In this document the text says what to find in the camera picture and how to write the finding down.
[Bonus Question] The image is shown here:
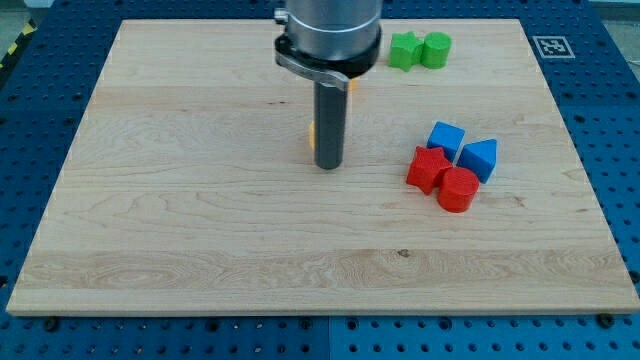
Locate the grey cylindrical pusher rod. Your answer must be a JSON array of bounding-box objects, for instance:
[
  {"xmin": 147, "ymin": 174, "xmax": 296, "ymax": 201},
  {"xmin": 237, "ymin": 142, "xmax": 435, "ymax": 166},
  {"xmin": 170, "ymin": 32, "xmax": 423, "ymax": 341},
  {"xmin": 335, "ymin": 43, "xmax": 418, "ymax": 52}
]
[{"xmin": 314, "ymin": 82, "xmax": 347, "ymax": 170}]

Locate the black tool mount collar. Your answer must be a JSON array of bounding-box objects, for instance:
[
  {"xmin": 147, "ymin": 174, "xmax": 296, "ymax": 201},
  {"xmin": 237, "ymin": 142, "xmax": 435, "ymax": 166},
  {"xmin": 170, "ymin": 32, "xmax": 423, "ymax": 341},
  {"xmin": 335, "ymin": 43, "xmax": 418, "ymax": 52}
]
[{"xmin": 274, "ymin": 27, "xmax": 382, "ymax": 91}]

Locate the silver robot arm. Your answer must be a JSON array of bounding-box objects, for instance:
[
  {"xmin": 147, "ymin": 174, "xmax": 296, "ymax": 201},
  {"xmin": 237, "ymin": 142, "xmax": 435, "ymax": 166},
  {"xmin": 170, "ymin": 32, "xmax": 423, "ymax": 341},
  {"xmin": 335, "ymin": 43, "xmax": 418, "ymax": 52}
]
[{"xmin": 274, "ymin": 0, "xmax": 382, "ymax": 170}]

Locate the green star block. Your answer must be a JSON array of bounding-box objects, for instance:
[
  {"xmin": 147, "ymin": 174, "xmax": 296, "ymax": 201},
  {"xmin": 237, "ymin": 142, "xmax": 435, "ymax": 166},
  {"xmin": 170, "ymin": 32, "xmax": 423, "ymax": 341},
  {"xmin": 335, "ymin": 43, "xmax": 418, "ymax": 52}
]
[{"xmin": 388, "ymin": 31, "xmax": 423, "ymax": 72}]

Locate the green cylinder block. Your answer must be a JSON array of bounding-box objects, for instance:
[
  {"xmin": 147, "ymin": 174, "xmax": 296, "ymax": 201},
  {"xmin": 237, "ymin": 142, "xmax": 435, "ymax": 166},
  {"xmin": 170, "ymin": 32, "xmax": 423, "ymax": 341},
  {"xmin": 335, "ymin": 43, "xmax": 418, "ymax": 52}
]
[{"xmin": 420, "ymin": 32, "xmax": 452, "ymax": 69}]

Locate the red star block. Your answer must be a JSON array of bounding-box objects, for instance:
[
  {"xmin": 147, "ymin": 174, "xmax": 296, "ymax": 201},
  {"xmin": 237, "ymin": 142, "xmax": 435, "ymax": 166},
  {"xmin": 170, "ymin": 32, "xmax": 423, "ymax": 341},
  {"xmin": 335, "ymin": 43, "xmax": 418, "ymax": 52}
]
[{"xmin": 406, "ymin": 146, "xmax": 453, "ymax": 195}]

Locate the blue cube block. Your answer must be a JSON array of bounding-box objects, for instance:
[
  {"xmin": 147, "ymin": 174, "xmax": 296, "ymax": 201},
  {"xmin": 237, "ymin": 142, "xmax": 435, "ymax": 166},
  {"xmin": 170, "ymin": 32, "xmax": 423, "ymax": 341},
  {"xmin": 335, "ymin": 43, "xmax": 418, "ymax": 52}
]
[{"xmin": 426, "ymin": 121, "xmax": 466, "ymax": 162}]

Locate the red cylinder block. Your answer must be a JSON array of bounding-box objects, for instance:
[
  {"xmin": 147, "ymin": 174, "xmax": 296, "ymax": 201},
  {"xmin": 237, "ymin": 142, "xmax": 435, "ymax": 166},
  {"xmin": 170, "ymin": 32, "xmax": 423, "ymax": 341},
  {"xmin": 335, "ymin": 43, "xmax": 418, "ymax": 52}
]
[{"xmin": 437, "ymin": 167, "xmax": 480, "ymax": 213}]

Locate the wooden board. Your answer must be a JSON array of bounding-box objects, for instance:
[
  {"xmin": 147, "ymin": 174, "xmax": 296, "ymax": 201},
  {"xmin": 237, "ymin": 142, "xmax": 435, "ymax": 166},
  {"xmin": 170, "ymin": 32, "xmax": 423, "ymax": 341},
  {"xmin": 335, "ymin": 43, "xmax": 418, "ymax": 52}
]
[{"xmin": 7, "ymin": 19, "xmax": 639, "ymax": 317}]

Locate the blue triangular prism block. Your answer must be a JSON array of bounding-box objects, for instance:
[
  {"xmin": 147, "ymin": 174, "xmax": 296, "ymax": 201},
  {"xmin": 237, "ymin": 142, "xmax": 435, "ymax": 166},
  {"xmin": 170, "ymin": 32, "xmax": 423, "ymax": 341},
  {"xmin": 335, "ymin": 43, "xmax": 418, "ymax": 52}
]
[{"xmin": 457, "ymin": 139, "xmax": 498, "ymax": 184}]

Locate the white fiducial marker tag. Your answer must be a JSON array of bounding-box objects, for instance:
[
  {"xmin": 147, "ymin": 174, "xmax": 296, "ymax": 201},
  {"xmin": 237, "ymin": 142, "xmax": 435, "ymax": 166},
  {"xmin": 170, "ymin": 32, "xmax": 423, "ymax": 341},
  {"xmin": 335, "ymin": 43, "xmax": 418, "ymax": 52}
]
[{"xmin": 533, "ymin": 35, "xmax": 575, "ymax": 59}]

